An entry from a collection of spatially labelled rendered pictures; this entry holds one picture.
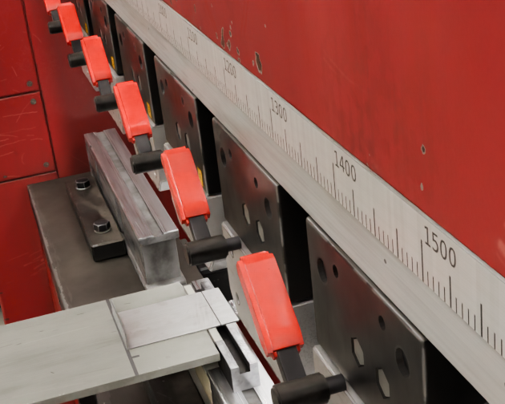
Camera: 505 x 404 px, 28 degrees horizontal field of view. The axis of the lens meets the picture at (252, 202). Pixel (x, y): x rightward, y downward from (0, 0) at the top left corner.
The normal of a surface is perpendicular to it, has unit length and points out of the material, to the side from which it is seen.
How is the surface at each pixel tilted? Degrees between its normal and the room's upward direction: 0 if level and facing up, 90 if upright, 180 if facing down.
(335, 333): 90
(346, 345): 90
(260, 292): 39
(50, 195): 0
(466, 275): 90
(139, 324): 0
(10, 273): 90
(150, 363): 0
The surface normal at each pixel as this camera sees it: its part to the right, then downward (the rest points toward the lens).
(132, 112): 0.11, -0.47
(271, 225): -0.95, 0.22
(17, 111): 0.30, 0.36
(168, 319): -0.11, -0.91
